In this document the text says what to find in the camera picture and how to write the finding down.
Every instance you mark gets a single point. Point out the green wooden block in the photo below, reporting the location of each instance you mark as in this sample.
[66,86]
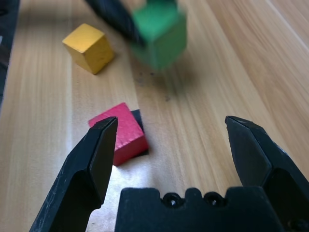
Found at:
[161,36]

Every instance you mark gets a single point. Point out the red wooden block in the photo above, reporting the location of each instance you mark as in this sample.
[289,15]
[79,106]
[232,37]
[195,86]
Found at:
[128,131]

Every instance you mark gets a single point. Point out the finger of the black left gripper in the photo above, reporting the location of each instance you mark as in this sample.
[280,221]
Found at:
[116,17]

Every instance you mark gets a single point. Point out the yellow wooden block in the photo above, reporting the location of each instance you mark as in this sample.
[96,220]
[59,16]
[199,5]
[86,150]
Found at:
[87,46]

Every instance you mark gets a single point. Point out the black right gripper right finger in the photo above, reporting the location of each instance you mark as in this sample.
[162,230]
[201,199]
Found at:
[260,159]

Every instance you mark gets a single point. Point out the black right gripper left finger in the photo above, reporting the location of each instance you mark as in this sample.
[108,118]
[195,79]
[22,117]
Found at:
[79,174]

